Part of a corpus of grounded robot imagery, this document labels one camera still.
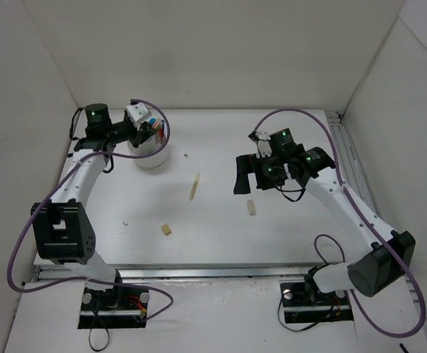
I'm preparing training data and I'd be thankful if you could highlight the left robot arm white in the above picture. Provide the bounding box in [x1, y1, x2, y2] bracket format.
[32, 103, 155, 310]

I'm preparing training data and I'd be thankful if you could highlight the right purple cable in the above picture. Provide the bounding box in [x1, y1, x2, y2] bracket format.
[252, 108, 427, 338]

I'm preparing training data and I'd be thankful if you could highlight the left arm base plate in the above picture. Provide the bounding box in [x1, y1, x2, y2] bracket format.
[78, 287, 150, 329]

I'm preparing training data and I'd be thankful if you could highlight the aluminium rail front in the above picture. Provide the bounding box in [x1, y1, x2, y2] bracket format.
[32, 261, 328, 282]

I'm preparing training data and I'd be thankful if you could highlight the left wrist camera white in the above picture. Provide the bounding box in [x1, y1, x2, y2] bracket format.
[125, 103, 152, 129]

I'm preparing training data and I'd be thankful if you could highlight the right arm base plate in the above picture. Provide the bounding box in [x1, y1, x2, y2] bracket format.
[279, 282, 354, 327]

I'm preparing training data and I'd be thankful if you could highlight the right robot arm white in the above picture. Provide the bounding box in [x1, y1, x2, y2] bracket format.
[233, 129, 416, 303]

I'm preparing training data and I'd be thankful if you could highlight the tan eraser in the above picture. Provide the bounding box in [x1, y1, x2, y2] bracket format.
[161, 224, 172, 236]

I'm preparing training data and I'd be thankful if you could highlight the aluminium rail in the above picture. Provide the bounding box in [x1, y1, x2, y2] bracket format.
[324, 110, 427, 340]
[32, 261, 328, 282]

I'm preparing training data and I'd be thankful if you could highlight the red gel pen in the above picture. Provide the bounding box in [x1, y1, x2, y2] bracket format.
[158, 121, 164, 143]

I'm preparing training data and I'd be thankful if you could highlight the beige eraser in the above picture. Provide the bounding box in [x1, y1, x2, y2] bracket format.
[247, 199, 257, 215]

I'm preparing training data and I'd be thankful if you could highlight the yellow highlighter stick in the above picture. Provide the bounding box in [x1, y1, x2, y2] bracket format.
[189, 173, 200, 201]

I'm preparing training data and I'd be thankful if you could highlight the aluminium rail right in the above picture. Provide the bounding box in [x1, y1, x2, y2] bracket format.
[324, 110, 427, 340]

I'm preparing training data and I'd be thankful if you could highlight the white round desk organizer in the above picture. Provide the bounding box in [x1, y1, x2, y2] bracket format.
[127, 132, 169, 169]

